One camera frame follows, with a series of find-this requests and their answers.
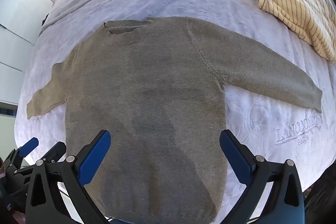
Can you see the cream striped garment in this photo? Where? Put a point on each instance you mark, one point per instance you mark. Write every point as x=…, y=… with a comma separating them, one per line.
x=294, y=3

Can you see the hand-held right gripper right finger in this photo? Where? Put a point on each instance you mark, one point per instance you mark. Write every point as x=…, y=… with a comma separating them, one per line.
x=236, y=158

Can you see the white wardrobe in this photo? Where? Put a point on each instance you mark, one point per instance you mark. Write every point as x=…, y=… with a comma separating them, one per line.
x=18, y=16

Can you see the dark cloth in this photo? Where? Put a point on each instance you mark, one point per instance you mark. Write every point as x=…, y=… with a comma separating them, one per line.
x=321, y=197

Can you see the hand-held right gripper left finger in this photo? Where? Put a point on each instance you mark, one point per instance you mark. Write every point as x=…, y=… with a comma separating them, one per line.
x=95, y=158

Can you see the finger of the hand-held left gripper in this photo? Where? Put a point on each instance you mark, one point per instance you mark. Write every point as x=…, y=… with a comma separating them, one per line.
x=55, y=151
x=27, y=146

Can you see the white quilted bedspread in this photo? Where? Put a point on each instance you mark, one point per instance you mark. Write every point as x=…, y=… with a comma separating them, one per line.
x=262, y=119

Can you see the grey-green knit sweater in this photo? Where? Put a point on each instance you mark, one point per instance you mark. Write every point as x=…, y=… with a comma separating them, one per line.
x=147, y=82

